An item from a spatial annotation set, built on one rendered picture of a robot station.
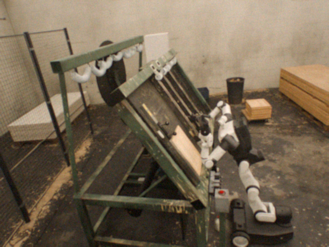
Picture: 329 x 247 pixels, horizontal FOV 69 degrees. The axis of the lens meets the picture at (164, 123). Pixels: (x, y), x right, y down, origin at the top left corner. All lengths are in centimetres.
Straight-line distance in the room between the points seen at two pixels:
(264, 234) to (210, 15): 601
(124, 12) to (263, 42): 413
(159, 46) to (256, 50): 313
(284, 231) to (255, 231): 30
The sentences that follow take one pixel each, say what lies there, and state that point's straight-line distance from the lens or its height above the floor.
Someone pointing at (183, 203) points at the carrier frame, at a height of 79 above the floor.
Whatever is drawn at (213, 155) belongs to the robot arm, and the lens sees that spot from 229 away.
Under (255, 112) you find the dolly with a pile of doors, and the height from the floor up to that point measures 28.
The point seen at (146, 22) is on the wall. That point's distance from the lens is 758.
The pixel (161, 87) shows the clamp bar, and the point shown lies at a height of 170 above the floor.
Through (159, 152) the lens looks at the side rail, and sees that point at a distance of 206.
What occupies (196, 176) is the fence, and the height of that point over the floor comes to 95.
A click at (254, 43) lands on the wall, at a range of 789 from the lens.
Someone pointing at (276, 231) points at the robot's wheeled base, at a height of 17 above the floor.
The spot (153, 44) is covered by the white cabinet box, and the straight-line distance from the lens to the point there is 618.
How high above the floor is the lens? 242
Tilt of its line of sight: 24 degrees down
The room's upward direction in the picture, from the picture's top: 7 degrees counter-clockwise
